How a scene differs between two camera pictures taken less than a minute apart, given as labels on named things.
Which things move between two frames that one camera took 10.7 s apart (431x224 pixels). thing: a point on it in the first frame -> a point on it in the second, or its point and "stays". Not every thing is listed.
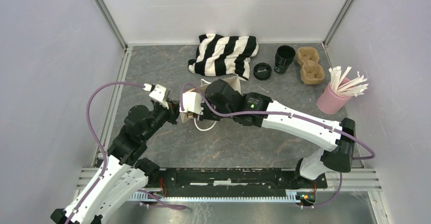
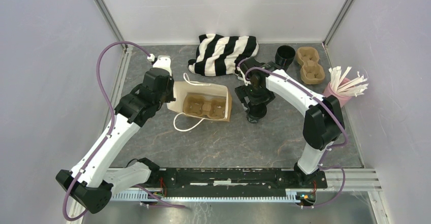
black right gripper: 205,116 -> 243,91
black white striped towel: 218,55 stays
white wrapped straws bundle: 355,87 stays
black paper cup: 284,56 stays
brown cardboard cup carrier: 311,72 stays
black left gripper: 174,107 -> 171,97
